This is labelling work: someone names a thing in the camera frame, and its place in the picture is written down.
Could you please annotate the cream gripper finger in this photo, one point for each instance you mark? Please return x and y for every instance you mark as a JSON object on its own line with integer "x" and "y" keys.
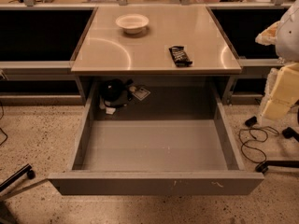
{"x": 268, "y": 36}
{"x": 281, "y": 92}

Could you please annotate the grey top drawer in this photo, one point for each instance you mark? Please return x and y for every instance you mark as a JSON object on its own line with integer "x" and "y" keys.
{"x": 177, "y": 141}

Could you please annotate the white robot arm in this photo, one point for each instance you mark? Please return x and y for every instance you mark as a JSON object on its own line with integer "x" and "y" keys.
{"x": 287, "y": 46}

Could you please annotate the grey metal drawer cabinet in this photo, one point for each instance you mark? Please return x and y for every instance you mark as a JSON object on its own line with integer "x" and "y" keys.
{"x": 107, "y": 52}

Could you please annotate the black power adapter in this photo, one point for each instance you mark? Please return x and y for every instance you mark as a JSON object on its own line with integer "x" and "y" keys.
{"x": 250, "y": 122}

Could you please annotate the black chair base leg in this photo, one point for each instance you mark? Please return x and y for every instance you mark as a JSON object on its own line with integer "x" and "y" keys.
{"x": 263, "y": 166}

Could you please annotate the black snack bar wrapper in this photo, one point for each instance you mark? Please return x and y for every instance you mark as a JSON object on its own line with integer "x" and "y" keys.
{"x": 179, "y": 56}

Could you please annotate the white bowl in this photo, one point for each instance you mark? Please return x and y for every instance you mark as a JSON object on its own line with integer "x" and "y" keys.
{"x": 132, "y": 24}

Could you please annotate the white tag card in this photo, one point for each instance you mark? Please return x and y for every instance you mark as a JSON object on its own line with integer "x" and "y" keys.
{"x": 141, "y": 94}

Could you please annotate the black round device in cabinet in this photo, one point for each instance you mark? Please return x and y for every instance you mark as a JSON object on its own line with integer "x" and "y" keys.
{"x": 111, "y": 91}

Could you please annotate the black caster leg left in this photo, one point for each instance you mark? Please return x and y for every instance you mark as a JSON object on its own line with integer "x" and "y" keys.
{"x": 25, "y": 170}

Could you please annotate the grey metal rod with hook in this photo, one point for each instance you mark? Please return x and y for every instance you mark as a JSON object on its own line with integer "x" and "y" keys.
{"x": 20, "y": 188}

